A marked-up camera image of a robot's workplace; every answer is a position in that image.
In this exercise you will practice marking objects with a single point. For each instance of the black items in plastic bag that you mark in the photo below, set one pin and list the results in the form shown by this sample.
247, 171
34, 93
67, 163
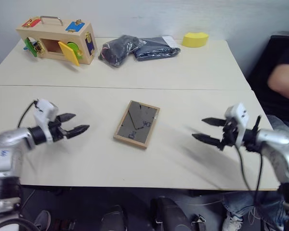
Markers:
115, 51

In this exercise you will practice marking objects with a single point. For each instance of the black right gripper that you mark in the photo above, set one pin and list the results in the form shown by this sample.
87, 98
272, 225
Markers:
229, 137

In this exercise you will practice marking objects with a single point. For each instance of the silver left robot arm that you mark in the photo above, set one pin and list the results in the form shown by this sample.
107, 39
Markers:
13, 137

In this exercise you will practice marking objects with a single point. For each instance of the small dark rounded shape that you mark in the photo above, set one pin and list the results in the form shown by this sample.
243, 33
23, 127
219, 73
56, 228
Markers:
114, 220

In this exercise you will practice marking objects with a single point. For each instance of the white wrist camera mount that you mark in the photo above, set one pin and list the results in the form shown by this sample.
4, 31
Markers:
240, 118
45, 111

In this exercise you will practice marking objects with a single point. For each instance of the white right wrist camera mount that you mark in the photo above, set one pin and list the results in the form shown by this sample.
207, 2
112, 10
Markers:
240, 118

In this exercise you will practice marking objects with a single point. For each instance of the person's bare forearm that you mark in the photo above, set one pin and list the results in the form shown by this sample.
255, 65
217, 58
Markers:
283, 80

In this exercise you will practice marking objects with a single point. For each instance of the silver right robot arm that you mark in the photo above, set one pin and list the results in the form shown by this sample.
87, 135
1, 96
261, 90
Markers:
278, 145

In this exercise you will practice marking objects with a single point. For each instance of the dark blue cloth in bag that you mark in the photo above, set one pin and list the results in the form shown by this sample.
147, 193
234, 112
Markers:
156, 49

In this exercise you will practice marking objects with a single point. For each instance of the grey shoe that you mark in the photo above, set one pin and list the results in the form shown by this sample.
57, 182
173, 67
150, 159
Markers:
42, 221

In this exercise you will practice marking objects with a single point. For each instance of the large dark rounded shape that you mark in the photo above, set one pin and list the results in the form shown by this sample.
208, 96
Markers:
169, 214

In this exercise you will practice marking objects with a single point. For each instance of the yellow foam block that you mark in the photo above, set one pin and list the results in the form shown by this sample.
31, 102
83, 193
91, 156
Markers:
195, 39

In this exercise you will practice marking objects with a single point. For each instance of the person's black shirt torso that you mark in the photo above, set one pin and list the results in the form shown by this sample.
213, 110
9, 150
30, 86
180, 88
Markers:
279, 107

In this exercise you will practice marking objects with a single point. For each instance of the wooden picture frame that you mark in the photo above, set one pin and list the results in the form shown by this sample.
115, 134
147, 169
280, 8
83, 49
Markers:
136, 125

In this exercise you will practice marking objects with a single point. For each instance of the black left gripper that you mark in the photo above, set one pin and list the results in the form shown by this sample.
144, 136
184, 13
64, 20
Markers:
56, 132

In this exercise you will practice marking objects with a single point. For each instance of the person's white shoe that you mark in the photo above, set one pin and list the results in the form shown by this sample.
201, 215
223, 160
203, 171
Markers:
232, 222

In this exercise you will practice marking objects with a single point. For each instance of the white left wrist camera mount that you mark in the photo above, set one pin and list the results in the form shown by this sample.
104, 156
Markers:
45, 111

